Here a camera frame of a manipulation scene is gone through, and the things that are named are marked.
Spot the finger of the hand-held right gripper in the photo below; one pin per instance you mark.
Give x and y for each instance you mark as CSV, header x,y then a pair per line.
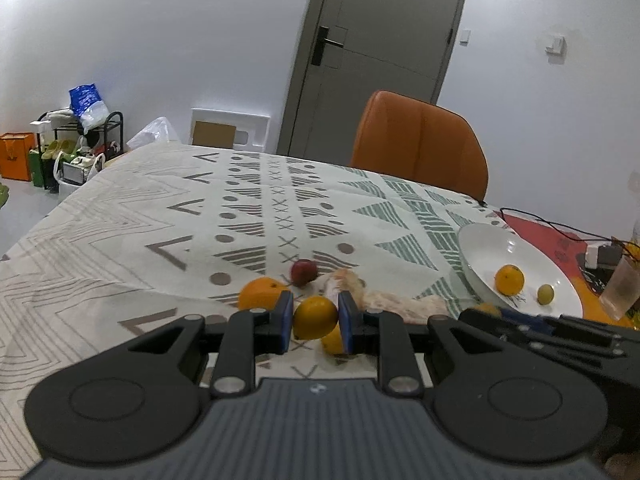
x,y
500,326

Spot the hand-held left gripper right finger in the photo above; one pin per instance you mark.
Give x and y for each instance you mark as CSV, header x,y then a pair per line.
x,y
346,322

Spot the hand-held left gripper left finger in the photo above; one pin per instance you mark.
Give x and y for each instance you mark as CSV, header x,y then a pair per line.
x,y
286,320

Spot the small orange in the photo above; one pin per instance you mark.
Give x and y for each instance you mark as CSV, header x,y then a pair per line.
x,y
509,280
487,308

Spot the yellow orange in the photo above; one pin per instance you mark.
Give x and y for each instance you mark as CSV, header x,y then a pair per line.
x,y
315,317
332,344

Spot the large orange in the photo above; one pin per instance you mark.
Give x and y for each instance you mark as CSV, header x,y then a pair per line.
x,y
260,294

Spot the small green fruit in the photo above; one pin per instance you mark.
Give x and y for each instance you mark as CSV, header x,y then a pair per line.
x,y
545,293

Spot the white plate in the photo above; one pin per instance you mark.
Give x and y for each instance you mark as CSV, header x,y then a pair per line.
x,y
520,257

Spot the red apple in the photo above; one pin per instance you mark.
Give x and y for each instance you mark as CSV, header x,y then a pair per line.
x,y
303,272

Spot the clear plastic cup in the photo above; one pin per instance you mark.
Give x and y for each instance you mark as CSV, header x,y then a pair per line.
x,y
620,290

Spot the white power adapter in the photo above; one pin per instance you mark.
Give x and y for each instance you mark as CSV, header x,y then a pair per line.
x,y
590,256

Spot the grey charger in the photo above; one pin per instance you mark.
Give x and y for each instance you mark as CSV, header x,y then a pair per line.
x,y
611,255

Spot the red yellow table mat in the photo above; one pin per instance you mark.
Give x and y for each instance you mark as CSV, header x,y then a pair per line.
x,y
540,232

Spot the orange leather chair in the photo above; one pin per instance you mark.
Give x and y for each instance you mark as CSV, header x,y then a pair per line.
x,y
420,145

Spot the white foam packing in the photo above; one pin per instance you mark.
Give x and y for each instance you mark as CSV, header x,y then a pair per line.
x,y
255,127

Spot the brown cardboard sheet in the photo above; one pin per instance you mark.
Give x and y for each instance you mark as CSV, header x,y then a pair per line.
x,y
214,134

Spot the white plastic bag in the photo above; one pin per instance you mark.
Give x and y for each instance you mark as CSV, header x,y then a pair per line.
x,y
155,132

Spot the black metal rack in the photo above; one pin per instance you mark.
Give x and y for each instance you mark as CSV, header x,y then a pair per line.
x,y
114,130

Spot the white tote bag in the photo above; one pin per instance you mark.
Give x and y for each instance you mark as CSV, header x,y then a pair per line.
x,y
75,172

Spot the grey door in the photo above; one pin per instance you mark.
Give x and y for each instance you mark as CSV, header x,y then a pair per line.
x,y
380,50

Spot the yellow green shoes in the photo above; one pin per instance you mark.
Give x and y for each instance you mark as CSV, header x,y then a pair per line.
x,y
57,149

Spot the green paper bag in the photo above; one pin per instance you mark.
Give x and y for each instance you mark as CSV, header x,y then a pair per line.
x,y
36,167

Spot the blue plastic bag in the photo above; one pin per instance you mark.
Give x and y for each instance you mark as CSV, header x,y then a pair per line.
x,y
85,100

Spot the orange box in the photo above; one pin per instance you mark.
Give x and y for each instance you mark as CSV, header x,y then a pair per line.
x,y
17,156

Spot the white wall switch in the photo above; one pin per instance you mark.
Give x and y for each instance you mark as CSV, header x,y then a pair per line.
x,y
555,44
465,35

